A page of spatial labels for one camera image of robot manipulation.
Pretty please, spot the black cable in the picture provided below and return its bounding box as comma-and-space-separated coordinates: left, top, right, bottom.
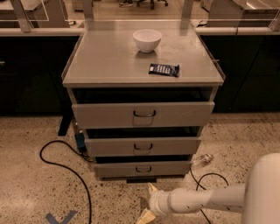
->
190, 169, 230, 224
39, 140, 95, 224

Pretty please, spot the black cable right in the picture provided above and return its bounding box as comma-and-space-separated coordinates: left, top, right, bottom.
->
190, 169, 230, 224

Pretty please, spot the grey bottom drawer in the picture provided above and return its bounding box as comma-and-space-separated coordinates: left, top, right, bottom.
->
94, 161, 191, 179

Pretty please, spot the black cable left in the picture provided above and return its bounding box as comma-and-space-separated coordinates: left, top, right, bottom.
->
39, 140, 95, 224

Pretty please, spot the grey middle drawer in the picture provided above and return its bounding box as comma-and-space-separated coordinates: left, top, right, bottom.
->
85, 137, 201, 157

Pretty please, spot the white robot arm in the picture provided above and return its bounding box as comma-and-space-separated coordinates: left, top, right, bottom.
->
136, 153, 280, 224

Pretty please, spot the grey top drawer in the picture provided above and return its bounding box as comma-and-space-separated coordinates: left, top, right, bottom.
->
72, 101, 214, 129

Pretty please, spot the clear plastic bottle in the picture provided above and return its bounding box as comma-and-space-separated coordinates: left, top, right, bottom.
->
191, 154, 214, 170

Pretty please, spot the dark blue snack packet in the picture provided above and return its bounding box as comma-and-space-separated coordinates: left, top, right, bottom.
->
149, 64, 180, 77

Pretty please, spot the grey drawer cabinet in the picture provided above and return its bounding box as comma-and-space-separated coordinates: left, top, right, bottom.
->
63, 20, 224, 180

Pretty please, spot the blue power adapter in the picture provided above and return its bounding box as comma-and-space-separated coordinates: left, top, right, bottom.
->
74, 133, 86, 153

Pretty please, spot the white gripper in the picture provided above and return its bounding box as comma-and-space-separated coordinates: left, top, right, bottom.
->
136, 183, 174, 224

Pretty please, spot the white ceramic bowl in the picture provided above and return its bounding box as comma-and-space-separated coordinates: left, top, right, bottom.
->
133, 29, 162, 53

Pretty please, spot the grey drawer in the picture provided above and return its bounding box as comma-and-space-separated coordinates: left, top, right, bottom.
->
72, 101, 214, 129
85, 137, 201, 157
94, 161, 191, 179

